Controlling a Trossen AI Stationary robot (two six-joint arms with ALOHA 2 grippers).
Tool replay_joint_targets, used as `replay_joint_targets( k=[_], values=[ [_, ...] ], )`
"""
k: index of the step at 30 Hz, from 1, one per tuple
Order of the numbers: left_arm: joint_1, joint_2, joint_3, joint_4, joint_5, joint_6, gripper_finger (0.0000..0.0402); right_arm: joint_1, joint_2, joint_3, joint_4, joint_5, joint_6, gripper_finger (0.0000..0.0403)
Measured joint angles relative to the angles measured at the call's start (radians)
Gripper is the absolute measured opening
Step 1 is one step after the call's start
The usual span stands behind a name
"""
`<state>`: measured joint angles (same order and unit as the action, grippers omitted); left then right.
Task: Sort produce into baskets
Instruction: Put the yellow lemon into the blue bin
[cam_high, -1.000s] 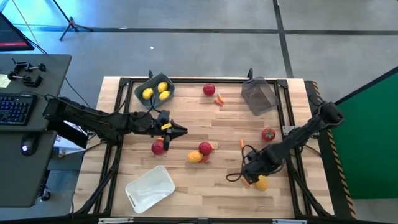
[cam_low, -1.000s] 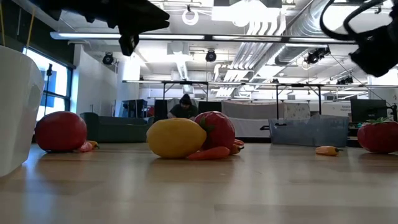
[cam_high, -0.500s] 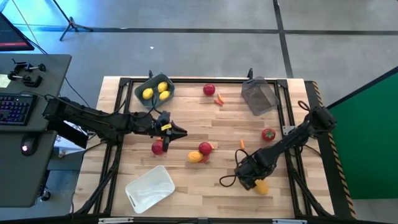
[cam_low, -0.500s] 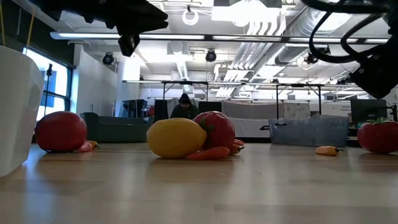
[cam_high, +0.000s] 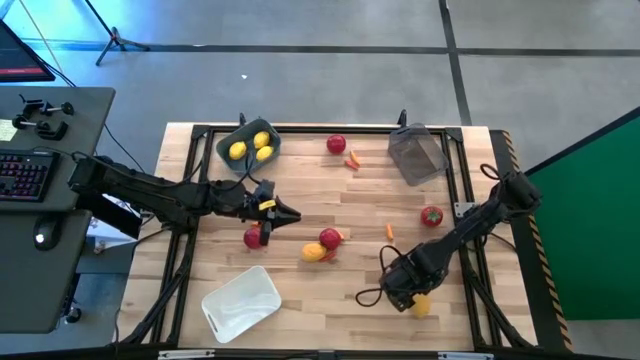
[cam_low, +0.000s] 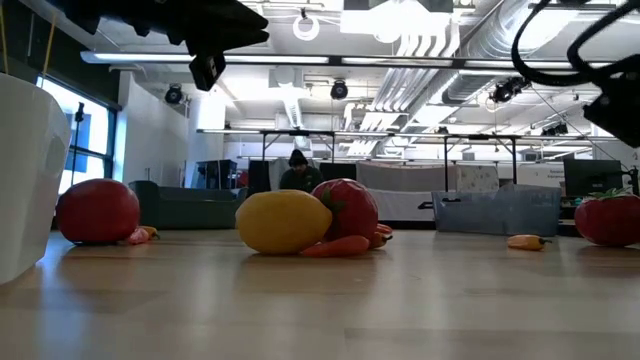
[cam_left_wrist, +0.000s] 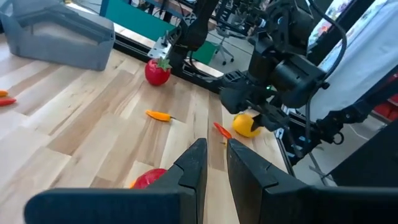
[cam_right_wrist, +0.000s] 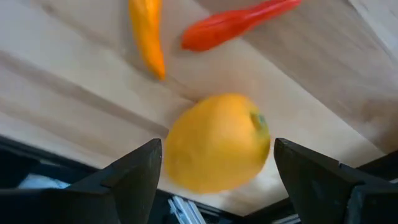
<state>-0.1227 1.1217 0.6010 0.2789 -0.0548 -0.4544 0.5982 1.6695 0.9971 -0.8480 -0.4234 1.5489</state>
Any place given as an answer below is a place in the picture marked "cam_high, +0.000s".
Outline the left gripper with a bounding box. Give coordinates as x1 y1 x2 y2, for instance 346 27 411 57
234 178 302 246

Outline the black computer mouse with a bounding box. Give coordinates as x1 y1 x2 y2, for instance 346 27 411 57
33 215 63 252

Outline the dark grey plastic basket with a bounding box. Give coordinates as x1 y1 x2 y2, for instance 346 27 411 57
215 117 282 177

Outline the green panel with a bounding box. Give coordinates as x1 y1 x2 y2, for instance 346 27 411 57
524 105 640 322

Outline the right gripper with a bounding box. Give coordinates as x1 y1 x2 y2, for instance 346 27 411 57
380 259 441 313

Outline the black keyboard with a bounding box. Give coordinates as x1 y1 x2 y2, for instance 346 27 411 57
0 148 62 203

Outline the white box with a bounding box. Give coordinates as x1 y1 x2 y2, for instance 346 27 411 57
85 193 146 251

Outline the silver edge bracket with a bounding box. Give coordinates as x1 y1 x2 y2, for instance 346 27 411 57
158 349 216 360
438 351 495 360

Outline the white plastic basket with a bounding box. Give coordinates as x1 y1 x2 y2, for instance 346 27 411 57
201 265 283 345

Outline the black table frame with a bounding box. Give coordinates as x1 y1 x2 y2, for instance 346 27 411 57
117 112 539 351

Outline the yellow mango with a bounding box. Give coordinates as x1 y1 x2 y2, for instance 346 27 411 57
300 241 328 264

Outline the clear plastic basket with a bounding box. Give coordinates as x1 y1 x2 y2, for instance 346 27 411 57
387 122 450 187

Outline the paper note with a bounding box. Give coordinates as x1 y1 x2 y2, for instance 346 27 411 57
0 118 19 143

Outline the black tripod stand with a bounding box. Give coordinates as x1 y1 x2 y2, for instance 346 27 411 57
82 0 151 67

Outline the dark grey desk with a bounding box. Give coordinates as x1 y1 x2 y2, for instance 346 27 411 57
0 87 117 335

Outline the black laptop screen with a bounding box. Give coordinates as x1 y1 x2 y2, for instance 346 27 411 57
0 19 56 84

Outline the black clamp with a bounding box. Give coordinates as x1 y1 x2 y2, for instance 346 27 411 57
11 114 70 142
18 93 76 119

